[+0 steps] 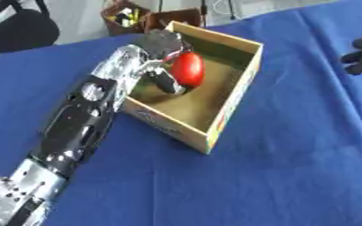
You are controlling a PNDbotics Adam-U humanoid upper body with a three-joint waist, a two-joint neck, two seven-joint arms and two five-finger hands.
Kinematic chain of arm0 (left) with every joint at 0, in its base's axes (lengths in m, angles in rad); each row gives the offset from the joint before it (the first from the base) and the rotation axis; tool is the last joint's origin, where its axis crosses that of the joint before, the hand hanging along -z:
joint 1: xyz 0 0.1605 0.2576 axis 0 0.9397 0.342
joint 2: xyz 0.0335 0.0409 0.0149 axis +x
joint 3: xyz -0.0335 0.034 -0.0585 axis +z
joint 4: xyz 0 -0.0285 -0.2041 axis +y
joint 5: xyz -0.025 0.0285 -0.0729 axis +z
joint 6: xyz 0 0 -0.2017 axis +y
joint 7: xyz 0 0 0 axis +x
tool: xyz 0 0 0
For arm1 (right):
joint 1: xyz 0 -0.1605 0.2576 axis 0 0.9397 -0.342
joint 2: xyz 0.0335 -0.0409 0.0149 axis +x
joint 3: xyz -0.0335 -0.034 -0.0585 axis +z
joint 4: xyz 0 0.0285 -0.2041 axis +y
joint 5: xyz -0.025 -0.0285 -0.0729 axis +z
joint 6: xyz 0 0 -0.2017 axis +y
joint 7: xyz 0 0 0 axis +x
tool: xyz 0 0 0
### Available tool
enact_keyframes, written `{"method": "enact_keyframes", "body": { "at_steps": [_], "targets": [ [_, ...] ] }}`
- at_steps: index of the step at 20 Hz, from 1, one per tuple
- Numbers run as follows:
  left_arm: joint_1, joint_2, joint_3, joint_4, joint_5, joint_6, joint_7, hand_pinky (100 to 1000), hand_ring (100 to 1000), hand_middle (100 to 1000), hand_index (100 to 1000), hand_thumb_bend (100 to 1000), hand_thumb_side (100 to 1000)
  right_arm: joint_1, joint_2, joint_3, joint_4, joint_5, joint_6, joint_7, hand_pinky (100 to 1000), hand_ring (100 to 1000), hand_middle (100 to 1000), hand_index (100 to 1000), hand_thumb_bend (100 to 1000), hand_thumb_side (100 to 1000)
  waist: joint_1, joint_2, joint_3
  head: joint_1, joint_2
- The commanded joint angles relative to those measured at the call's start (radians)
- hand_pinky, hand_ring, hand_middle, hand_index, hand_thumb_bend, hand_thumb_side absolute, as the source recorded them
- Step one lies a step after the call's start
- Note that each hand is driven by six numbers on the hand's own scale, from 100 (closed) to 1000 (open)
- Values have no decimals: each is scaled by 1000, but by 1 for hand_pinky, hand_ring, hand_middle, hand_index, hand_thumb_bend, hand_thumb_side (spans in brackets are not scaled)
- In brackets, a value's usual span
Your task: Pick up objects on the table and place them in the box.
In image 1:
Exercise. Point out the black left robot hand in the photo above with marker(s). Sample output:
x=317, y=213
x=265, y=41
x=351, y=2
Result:
x=161, y=44

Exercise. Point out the red toy fruit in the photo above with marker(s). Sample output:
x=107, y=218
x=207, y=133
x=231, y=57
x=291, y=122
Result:
x=188, y=69

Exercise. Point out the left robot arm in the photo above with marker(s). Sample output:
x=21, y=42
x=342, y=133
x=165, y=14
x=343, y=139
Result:
x=76, y=123

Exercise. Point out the brown cardboard box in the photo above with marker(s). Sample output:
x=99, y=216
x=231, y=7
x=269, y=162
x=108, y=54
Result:
x=171, y=19

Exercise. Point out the brown box with small items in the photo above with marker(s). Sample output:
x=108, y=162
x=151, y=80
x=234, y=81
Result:
x=122, y=17

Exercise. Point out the tan cardboard box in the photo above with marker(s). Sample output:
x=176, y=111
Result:
x=199, y=97

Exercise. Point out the black tripod leg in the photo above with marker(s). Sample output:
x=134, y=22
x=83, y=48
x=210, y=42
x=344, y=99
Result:
x=203, y=11

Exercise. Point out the black chair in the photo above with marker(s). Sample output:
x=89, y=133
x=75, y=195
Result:
x=14, y=29

